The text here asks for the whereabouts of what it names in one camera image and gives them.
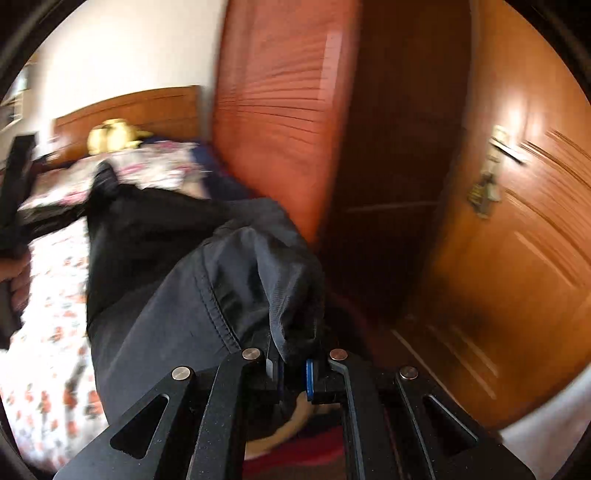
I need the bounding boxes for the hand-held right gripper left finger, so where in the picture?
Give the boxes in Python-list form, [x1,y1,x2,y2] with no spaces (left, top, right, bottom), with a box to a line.
[54,342,286,480]

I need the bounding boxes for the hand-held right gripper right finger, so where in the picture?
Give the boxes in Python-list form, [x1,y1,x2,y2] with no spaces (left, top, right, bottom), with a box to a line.
[305,349,539,480]

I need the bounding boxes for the red cloth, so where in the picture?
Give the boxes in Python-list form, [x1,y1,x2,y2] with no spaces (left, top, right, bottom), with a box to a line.
[241,427,348,480]

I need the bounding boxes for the person's left hand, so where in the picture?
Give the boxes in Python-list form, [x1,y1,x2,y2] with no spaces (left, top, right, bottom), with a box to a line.
[0,255,32,319]

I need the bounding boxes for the wooden headboard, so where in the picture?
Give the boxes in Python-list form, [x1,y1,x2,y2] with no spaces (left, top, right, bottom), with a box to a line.
[52,85,204,162]

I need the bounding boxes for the brass door handle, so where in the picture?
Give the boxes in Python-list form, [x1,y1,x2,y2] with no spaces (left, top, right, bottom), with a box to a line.
[487,124,529,167]

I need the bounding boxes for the wooden door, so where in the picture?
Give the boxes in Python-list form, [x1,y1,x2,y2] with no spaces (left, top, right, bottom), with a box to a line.
[360,0,591,430]

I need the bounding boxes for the orange fruit print bed sheet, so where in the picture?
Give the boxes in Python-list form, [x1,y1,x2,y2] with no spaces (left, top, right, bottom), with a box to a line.
[0,217,112,472]

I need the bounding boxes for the pink floral blanket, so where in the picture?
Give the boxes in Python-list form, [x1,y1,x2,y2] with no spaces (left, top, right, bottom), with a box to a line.
[28,141,208,213]

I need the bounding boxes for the black jacket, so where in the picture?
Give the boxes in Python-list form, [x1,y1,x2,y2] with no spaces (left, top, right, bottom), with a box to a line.
[85,161,329,439]

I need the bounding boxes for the white wall shelf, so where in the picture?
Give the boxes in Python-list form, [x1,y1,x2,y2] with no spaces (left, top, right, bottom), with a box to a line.
[0,62,33,134]

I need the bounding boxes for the hanging door ornament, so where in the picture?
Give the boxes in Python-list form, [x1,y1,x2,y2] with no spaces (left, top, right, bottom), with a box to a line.
[467,170,502,219]

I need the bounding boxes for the wooden louvred wardrobe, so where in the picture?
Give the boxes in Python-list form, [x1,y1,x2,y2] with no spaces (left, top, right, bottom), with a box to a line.
[210,0,472,333]

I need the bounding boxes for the yellow plush toy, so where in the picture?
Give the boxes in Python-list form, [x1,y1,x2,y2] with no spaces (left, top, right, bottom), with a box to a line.
[87,119,151,155]

